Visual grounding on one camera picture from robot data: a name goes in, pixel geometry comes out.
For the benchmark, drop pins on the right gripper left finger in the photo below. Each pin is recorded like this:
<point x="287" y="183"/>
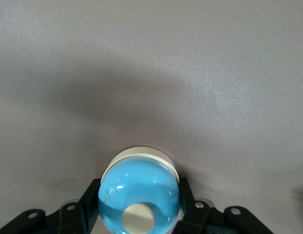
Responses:
<point x="73" y="217"/>

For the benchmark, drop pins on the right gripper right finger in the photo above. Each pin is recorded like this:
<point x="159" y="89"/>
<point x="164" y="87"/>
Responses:
<point x="202" y="219"/>

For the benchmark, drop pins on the light blue call bell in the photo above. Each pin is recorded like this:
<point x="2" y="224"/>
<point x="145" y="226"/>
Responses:
<point x="139" y="185"/>

